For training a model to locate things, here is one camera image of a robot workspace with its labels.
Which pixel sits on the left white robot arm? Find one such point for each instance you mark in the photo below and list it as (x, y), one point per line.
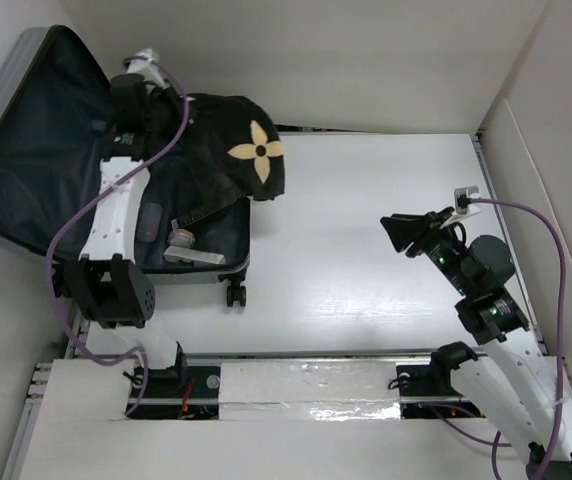
(105, 282)

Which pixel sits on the dark glossy rectangular box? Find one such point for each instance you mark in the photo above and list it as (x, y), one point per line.
(204, 218)

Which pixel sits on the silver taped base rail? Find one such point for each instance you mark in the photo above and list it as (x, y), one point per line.
(315, 389)

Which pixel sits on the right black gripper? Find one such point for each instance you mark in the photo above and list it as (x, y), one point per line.
(406, 228)

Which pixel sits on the black towel with beige flowers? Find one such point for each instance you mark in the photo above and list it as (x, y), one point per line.
(230, 150)

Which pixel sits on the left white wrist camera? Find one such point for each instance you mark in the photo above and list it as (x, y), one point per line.
(144, 63)

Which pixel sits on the grey hard-shell suitcase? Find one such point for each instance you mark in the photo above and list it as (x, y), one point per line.
(55, 110)

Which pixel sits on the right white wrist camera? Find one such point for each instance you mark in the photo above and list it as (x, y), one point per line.
(463, 205)

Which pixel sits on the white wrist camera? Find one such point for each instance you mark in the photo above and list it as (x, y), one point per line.
(144, 63)
(463, 205)

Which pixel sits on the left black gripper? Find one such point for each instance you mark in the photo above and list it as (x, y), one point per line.
(177, 104)

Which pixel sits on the clear plastic travel bottle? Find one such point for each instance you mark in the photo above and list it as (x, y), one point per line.
(148, 222)

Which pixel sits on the small round pink jar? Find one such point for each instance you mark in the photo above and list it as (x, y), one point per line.
(181, 238)

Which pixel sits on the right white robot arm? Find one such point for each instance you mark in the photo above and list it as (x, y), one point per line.
(532, 411)

